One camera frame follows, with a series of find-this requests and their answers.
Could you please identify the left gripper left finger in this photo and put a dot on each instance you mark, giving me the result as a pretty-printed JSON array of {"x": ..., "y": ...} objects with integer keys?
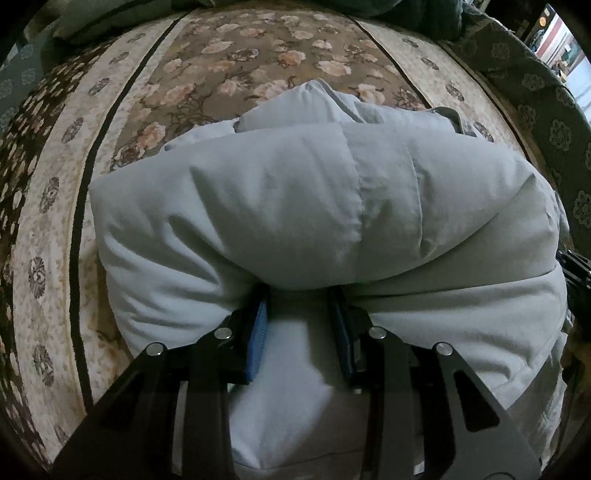
[{"x": 167, "y": 415}]

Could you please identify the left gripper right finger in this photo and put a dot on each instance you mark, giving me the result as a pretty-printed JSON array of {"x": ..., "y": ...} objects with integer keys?
[{"x": 430, "y": 415}]

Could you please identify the light blue padded jacket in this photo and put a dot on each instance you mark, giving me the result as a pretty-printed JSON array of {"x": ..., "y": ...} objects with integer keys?
[{"x": 439, "y": 234}]

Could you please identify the grey patterned bed cover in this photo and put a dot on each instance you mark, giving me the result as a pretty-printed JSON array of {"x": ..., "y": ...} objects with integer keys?
[{"x": 545, "y": 107}]

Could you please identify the floral patterned bed blanket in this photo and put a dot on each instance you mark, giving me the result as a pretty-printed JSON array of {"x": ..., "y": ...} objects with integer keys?
[{"x": 120, "y": 101}]

